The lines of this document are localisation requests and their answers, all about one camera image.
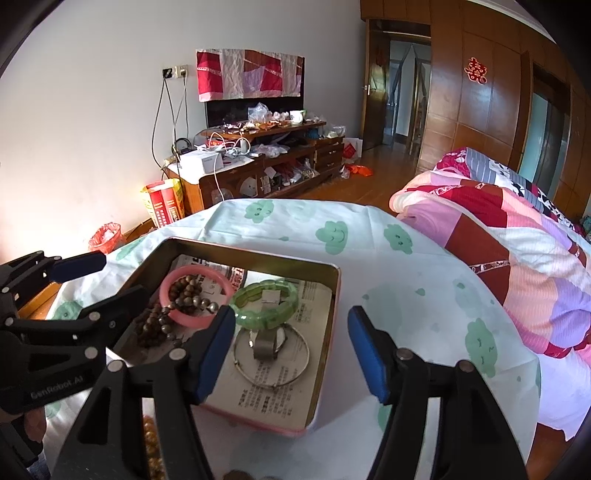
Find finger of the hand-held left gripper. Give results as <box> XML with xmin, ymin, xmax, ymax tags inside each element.
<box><xmin>0</xmin><ymin>250</ymin><xmax>108</xmax><ymax>319</ymax></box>
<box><xmin>0</xmin><ymin>285</ymin><xmax>149</xmax><ymax>358</ymax></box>

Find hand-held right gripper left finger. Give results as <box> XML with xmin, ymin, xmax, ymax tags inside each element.
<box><xmin>54</xmin><ymin>305</ymin><xmax>237</xmax><ymax>480</ymax></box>

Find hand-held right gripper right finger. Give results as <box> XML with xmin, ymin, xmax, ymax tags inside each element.
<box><xmin>347</xmin><ymin>305</ymin><xmax>529</xmax><ymax>480</ymax></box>

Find brown wooden bead bracelet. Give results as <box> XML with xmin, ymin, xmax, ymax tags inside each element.
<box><xmin>135</xmin><ymin>274</ymin><xmax>222</xmax><ymax>349</ymax></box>

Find silver wristwatch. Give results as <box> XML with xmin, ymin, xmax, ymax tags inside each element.
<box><xmin>249</xmin><ymin>288</ymin><xmax>289</xmax><ymax>361</ymax></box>

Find silver bangle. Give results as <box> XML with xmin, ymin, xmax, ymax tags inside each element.
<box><xmin>233</xmin><ymin>323</ymin><xmax>311</xmax><ymax>387</ymax></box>

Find pink bangle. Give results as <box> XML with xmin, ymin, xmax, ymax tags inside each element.
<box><xmin>159</xmin><ymin>265</ymin><xmax>236</xmax><ymax>329</ymax></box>

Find green jade bracelet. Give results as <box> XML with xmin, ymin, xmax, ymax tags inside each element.
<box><xmin>229</xmin><ymin>278</ymin><xmax>300</xmax><ymax>330</ymax></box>

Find pink tin box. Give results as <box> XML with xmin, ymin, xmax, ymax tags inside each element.
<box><xmin>108</xmin><ymin>237</ymin><xmax>342</xmax><ymax>438</ymax></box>

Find yellow amber bead bracelet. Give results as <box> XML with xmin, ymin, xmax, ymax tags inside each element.
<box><xmin>141</xmin><ymin>414</ymin><xmax>162</xmax><ymax>480</ymax></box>

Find person's left hand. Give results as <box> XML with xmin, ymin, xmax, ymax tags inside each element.
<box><xmin>21</xmin><ymin>408</ymin><xmax>47</xmax><ymax>441</ymax></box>

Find trash bin with red bag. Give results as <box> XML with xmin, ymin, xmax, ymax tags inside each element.
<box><xmin>88</xmin><ymin>223</ymin><xmax>127</xmax><ymax>256</ymax></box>

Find newspaper box liner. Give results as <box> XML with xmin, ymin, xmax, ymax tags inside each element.
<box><xmin>139</xmin><ymin>254</ymin><xmax>335</xmax><ymax>428</ymax></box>

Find white cloud-print tablecloth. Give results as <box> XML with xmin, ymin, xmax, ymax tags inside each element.
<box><xmin>46</xmin><ymin>198</ymin><xmax>543</xmax><ymax>480</ymax></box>

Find red and yellow bag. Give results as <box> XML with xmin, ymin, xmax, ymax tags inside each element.
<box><xmin>141</xmin><ymin>179</ymin><xmax>185</xmax><ymax>230</ymax></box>

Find wooden television cabinet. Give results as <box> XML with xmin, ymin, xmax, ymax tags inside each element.
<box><xmin>164</xmin><ymin>121</ymin><xmax>346</xmax><ymax>217</ymax></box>

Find white cardboard box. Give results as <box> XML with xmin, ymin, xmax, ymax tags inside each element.
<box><xmin>179</xmin><ymin>150</ymin><xmax>225</xmax><ymax>175</ymax></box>

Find pink patchwork quilt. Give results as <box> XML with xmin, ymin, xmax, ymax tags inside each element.
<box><xmin>389</xmin><ymin>148</ymin><xmax>591</xmax><ymax>358</ymax></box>

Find black television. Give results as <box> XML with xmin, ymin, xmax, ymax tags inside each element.
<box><xmin>205</xmin><ymin>95</ymin><xmax>305</xmax><ymax>130</ymax></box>

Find wooden wardrobe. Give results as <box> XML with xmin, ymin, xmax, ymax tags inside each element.
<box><xmin>360</xmin><ymin>0</ymin><xmax>591</xmax><ymax>217</ymax></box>

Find red and white cloth cover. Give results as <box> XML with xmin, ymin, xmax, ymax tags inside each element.
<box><xmin>196</xmin><ymin>48</ymin><xmax>305</xmax><ymax>102</ymax></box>

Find wooden door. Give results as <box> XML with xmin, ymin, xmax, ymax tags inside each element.
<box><xmin>361</xmin><ymin>21</ymin><xmax>386</xmax><ymax>148</ymax></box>

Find glass sliding door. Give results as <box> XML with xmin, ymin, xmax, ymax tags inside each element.
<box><xmin>517</xmin><ymin>65</ymin><xmax>571</xmax><ymax>185</ymax></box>

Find red paper decoration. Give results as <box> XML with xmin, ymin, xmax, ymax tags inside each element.
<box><xmin>464</xmin><ymin>58</ymin><xmax>489</xmax><ymax>85</ymax></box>

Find black hanging cables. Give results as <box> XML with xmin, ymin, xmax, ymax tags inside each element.
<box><xmin>151</xmin><ymin>76</ymin><xmax>188</xmax><ymax>169</ymax></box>

